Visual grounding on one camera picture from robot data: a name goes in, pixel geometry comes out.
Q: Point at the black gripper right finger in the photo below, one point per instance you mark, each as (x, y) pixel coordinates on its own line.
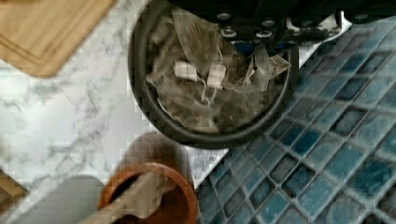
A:
(310, 32)

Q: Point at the bamboo cutting board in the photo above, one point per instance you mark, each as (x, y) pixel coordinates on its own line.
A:
(39, 36)

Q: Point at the grey plastic utensil cup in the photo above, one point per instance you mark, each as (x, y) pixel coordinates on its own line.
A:
(74, 200)

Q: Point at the dark grey tea bag canister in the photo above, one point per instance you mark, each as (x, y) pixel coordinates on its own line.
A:
(146, 96)

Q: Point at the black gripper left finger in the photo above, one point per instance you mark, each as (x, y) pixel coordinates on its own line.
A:
(246, 24)

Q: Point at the pile of tea bags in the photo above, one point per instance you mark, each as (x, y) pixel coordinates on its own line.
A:
(198, 76)

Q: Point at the tea bag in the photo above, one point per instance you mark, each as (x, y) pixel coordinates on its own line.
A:
(263, 68)

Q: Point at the brown ceramic utensil jar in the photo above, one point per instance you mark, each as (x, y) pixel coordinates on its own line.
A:
(178, 206)

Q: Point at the wooden spatula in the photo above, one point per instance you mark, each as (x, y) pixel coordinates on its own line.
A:
(141, 200)

